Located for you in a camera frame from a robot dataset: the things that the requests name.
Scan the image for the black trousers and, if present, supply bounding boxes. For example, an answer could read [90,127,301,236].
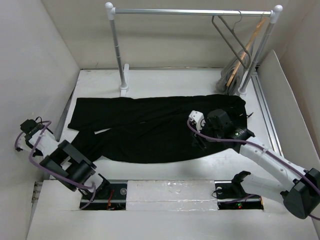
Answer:
[68,94,247,164]

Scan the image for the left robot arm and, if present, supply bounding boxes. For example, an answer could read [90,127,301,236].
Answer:
[14,119,112,199]

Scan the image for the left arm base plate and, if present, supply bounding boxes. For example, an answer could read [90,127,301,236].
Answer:
[78,180,128,211]

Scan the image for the grey metal hanger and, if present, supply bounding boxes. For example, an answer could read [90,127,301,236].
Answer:
[211,10,252,70]

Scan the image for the wooden hanger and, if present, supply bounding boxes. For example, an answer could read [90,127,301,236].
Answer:
[226,17,267,88]

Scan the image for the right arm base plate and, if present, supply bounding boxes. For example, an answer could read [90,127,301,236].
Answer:
[211,180,264,211]

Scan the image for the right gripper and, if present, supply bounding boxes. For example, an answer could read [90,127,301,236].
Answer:
[190,119,223,151]

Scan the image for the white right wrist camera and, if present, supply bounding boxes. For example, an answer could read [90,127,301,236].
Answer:
[188,110,206,133]

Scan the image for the purple cable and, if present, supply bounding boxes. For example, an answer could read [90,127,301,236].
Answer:
[186,119,320,221]
[13,119,97,210]

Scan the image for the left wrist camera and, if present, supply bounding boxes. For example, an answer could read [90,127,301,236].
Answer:
[20,119,42,135]

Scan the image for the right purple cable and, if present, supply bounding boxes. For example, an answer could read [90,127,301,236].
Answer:
[186,119,320,221]

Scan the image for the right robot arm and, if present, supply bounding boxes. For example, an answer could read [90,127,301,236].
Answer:
[187,109,320,219]

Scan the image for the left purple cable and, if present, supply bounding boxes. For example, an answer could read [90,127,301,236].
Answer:
[13,119,97,210]

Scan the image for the silver clothes rack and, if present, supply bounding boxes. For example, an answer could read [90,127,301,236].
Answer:
[103,2,283,97]

